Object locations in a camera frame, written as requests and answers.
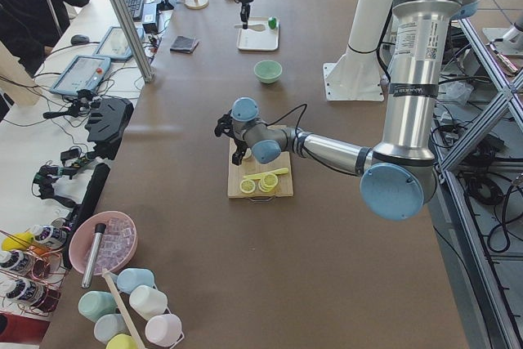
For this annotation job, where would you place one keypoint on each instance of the blue teach pendant near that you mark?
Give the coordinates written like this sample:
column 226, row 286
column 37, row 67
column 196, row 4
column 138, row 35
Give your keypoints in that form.
column 83, row 73

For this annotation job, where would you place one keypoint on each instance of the blue teach pendant far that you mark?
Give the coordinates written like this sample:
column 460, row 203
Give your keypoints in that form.
column 114, row 45

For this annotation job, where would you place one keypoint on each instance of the aluminium frame post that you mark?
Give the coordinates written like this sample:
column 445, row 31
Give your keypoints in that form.
column 133, row 40

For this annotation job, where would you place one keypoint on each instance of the pink bowl of ice cubes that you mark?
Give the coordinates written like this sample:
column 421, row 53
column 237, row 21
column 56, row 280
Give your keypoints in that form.
column 118, row 242

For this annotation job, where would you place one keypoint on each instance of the bamboo cutting board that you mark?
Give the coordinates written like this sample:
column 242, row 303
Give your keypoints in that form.
column 251, row 166

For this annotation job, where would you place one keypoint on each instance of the black long bar device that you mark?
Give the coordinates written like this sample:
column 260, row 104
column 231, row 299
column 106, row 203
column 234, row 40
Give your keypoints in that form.
column 86, row 209

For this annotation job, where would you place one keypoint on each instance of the yellow plastic knife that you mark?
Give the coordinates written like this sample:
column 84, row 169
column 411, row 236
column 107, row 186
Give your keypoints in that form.
column 260, row 175

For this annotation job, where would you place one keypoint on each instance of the white ceramic spoon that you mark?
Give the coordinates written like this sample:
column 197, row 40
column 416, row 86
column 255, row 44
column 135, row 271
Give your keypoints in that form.
column 255, row 27

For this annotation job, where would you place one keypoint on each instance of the wooden stick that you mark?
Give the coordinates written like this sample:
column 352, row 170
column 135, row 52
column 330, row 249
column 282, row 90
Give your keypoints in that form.
column 122, row 308

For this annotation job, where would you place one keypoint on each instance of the aluminium frame truss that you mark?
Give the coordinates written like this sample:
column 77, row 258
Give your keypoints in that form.
column 477, row 213

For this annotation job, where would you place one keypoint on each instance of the yellow cup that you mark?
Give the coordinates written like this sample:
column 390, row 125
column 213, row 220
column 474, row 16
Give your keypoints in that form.
column 121, row 341

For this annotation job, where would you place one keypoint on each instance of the pink cup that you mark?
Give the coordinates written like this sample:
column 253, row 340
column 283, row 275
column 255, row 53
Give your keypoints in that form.
column 164, row 330

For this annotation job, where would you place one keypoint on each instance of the stacked lemon slices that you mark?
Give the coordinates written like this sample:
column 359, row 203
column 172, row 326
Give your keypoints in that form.
column 268, row 183

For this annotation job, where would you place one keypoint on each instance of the grey folded cloth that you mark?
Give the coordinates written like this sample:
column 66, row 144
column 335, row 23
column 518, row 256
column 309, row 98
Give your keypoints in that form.
column 183, row 44

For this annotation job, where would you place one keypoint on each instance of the green cup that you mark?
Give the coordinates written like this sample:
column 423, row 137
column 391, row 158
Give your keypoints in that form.
column 95, row 304

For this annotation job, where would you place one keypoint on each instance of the white cup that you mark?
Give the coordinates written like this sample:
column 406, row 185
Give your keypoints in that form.
column 148, row 302

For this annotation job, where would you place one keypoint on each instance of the small bottle with label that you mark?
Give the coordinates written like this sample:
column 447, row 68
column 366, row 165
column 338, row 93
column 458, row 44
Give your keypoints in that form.
column 48, row 236

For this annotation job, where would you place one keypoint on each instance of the mint green bowl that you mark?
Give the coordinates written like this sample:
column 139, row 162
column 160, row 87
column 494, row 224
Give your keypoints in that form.
column 268, row 71

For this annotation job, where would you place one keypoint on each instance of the black camera stand bracket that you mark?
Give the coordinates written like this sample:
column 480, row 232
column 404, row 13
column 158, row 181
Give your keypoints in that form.
column 106, row 124

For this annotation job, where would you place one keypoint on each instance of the single lemon slice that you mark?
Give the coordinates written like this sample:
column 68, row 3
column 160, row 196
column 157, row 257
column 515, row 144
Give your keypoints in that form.
column 247, row 186

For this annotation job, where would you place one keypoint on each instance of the cream rabbit print tray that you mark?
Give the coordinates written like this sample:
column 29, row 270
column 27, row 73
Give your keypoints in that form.
column 249, row 40

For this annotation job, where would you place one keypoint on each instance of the black computer mouse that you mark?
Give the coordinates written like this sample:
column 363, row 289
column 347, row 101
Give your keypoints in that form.
column 79, row 39

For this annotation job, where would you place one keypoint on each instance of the light blue cup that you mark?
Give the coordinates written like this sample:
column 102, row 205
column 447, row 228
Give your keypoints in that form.
column 130, row 278

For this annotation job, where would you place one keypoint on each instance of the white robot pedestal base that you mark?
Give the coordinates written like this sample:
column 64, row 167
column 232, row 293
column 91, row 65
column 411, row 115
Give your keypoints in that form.
column 357, row 75

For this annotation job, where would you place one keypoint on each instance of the grey blue cup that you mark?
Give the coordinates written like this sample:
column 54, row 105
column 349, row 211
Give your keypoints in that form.
column 108, row 326

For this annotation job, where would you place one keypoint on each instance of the blue teach pendant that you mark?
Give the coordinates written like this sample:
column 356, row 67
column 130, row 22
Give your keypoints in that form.
column 83, row 73
column 114, row 45

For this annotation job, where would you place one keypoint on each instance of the person in black sweater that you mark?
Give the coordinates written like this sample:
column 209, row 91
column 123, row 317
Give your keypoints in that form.
column 31, row 28

